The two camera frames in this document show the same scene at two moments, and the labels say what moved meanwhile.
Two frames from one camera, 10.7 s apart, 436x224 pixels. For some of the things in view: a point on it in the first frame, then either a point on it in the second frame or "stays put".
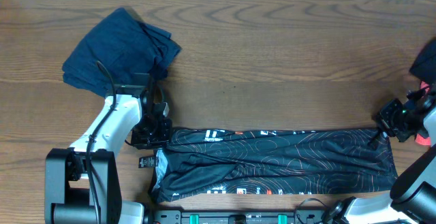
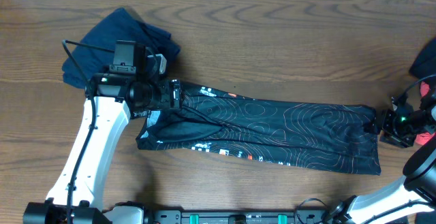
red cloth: [420, 139] stays put
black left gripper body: [151, 132] to [164, 86]
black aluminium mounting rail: [240, 217] stays put
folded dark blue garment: [126, 45] stays put
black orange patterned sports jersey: [206, 163] to [234, 123]
